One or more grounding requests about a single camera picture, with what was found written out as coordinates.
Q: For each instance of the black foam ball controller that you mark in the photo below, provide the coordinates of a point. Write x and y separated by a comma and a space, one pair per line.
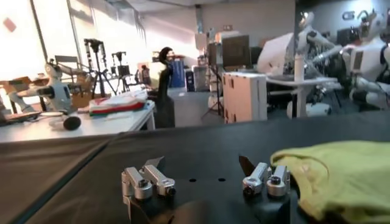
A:
72, 123

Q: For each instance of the white curved paper sheet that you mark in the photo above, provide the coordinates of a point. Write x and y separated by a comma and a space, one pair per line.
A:
274, 54

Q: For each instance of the distant person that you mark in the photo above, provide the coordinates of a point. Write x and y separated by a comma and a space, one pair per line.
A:
145, 74

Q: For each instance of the black desktop monitor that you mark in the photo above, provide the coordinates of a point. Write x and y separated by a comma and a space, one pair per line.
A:
256, 54

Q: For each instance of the long white desk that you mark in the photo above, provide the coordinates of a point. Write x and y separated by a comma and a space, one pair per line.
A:
106, 124

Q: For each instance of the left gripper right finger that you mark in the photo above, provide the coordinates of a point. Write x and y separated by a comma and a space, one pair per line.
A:
257, 176

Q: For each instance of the white humanoid robot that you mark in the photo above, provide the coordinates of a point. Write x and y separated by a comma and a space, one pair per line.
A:
310, 33
58, 94

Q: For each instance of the small white standing desk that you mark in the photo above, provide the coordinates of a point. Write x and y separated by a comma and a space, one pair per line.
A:
301, 83

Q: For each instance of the tall white carton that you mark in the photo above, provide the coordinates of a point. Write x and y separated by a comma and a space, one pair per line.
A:
243, 97

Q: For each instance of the yellow-green t-shirt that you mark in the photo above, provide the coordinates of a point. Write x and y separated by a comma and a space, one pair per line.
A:
341, 176

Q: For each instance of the stack of folded clothes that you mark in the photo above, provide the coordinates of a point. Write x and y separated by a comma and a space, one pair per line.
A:
119, 105

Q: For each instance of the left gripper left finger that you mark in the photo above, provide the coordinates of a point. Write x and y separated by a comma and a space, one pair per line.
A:
137, 181

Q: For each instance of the blue cabinet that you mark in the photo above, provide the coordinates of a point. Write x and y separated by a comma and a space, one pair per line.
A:
177, 73

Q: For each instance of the matte dark table cover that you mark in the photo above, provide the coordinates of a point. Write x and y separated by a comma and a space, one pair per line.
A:
36, 170

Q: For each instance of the white bottle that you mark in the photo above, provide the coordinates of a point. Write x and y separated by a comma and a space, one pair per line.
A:
299, 68

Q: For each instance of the black office chair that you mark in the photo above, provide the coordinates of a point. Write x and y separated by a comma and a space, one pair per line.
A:
164, 91

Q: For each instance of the black camera tripod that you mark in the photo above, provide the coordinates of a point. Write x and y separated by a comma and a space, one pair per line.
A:
97, 51
120, 61

